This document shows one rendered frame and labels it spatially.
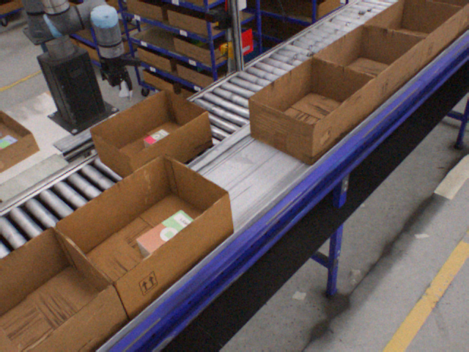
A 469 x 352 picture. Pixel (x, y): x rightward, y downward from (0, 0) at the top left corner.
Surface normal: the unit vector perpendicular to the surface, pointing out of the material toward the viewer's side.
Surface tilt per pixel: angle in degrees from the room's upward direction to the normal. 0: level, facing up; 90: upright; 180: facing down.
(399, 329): 0
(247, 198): 0
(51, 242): 90
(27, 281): 89
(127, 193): 90
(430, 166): 0
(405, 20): 90
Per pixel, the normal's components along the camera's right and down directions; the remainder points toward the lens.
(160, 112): 0.69, 0.41
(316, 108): -0.09, -0.77
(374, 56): -0.69, 0.51
